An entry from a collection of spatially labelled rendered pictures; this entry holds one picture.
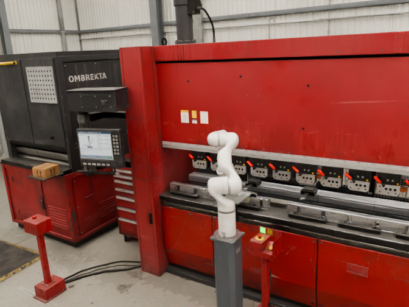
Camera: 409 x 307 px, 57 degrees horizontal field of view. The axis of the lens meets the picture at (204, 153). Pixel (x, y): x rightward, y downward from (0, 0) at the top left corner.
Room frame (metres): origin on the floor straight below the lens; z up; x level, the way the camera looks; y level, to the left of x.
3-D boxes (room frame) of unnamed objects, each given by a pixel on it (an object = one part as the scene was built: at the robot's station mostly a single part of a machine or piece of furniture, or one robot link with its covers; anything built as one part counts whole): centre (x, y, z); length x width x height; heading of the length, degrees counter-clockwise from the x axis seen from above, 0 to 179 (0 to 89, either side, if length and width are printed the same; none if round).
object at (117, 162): (3.39, 0.94, 1.42); 0.45 x 0.12 x 0.36; 72
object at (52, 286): (3.23, 1.59, 0.41); 0.25 x 0.20 x 0.83; 148
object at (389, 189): (2.55, -1.32, 1.26); 0.15 x 0.09 x 0.17; 58
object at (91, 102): (3.49, 0.96, 1.53); 0.51 x 0.25 x 0.85; 72
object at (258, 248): (2.68, -0.45, 0.75); 0.20 x 0.16 x 0.18; 54
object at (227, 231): (2.37, -0.13, 1.09); 0.19 x 0.19 x 0.18
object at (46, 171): (3.98, 1.77, 1.04); 0.30 x 0.26 x 0.12; 57
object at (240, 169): (3.19, -0.31, 1.26); 0.15 x 0.09 x 0.17; 58
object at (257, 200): (3.15, -0.38, 0.92); 0.39 x 0.06 x 0.10; 58
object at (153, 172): (3.85, 0.40, 1.15); 0.85 x 0.25 x 2.30; 148
